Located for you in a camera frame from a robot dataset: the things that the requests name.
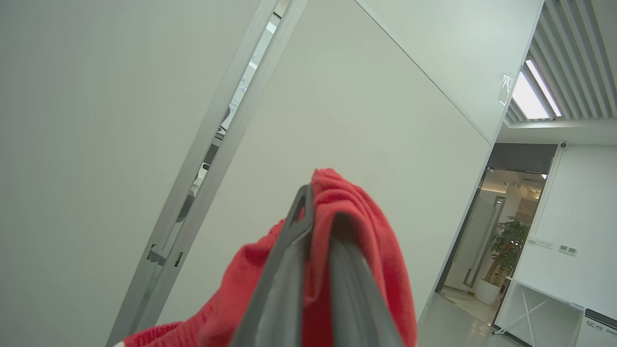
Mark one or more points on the aluminium partition frame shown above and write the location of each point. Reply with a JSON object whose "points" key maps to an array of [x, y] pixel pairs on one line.
{"points": [[159, 255]]}

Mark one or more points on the red sports jersey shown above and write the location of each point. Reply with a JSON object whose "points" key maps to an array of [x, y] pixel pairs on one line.
{"points": [[376, 231]]}

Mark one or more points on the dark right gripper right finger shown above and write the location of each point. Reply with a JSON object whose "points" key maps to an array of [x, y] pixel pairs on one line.
{"points": [[352, 299]]}

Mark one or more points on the white table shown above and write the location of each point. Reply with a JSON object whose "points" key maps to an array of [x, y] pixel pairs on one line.
{"points": [[530, 289]]}

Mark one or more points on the wall switch plate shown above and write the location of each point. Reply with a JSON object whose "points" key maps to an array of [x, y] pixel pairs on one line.
{"points": [[567, 249]]}

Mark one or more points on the white round planter pot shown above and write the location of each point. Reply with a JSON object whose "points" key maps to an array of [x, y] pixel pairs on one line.
{"points": [[487, 291]]}

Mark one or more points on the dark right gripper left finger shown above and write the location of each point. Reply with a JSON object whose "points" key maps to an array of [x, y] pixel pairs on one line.
{"points": [[284, 270]]}

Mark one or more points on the wall socket strip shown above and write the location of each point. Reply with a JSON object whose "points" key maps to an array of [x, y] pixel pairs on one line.
{"points": [[541, 242]]}

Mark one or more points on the white exit sign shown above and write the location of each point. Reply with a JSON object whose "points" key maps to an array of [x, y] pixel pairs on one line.
{"points": [[506, 89]]}

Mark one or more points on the rectangular ceiling light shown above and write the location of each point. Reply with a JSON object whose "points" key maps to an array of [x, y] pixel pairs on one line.
{"points": [[528, 96]]}

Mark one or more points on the green potted plant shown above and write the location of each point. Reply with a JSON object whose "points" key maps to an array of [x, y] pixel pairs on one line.
{"points": [[508, 246]]}

